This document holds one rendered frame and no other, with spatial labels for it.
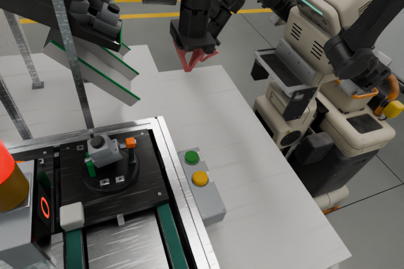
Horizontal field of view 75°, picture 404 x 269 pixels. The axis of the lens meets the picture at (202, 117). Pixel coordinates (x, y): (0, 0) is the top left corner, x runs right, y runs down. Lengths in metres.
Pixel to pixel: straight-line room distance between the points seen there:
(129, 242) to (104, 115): 0.48
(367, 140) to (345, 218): 0.88
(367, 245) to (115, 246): 1.68
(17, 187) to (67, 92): 0.79
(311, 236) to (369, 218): 1.35
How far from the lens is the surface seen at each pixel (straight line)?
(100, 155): 0.64
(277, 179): 0.92
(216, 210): 0.70
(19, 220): 0.41
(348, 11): 0.91
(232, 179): 0.87
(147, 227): 0.72
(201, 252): 0.66
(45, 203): 0.45
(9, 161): 0.35
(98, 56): 0.90
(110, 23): 0.75
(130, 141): 0.65
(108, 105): 1.05
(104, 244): 0.71
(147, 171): 0.72
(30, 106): 1.12
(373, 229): 2.18
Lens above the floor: 1.58
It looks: 46 degrees down
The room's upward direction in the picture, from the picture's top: 11 degrees clockwise
